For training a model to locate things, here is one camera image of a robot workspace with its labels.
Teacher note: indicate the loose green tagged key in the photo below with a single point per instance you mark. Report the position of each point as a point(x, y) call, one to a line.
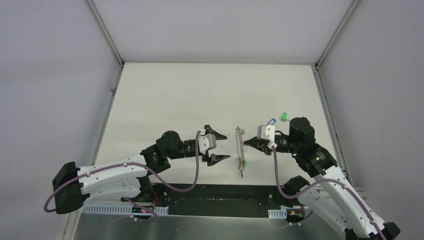
point(284, 117)

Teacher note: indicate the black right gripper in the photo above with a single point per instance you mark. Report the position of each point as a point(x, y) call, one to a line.
point(257, 143)

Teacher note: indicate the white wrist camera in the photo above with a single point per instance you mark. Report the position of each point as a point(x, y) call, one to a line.
point(206, 142)
point(266, 134)

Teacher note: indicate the right white cable duct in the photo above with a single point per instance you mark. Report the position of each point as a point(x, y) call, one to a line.
point(277, 213)

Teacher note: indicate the blue tagged key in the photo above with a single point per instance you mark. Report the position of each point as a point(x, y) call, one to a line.
point(271, 121)

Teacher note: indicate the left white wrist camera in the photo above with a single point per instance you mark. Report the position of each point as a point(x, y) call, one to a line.
point(206, 142)

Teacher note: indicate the left white cable duct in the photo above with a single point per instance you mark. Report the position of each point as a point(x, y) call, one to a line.
point(114, 209)

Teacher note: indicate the grey perforated key organizer plate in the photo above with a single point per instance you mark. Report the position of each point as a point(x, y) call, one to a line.
point(240, 147)

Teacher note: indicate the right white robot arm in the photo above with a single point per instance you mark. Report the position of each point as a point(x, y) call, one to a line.
point(331, 196)

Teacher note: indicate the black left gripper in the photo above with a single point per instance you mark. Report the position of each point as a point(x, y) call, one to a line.
point(205, 154)

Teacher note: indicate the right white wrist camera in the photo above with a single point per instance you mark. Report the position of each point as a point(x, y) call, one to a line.
point(266, 134)

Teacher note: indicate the white cable duct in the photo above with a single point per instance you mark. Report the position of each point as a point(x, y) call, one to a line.
point(114, 209)
point(277, 213)

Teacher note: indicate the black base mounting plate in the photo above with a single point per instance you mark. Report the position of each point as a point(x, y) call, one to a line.
point(214, 200)

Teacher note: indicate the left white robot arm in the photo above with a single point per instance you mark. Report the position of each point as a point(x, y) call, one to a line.
point(129, 178)

